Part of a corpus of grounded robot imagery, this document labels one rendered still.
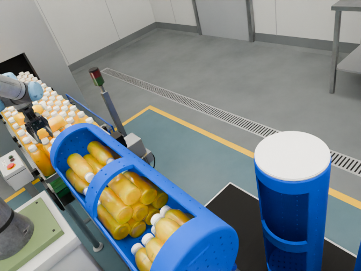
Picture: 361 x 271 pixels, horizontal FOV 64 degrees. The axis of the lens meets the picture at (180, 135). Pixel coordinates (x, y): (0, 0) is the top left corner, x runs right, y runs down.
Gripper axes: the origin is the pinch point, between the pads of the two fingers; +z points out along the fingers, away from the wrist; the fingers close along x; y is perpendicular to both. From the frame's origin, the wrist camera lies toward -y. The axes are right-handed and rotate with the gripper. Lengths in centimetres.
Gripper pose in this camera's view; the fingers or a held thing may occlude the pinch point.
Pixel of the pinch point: (45, 137)
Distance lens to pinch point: 159.6
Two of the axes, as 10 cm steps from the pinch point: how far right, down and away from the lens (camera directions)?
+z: 2.4, 7.7, 5.9
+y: 6.3, 3.4, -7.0
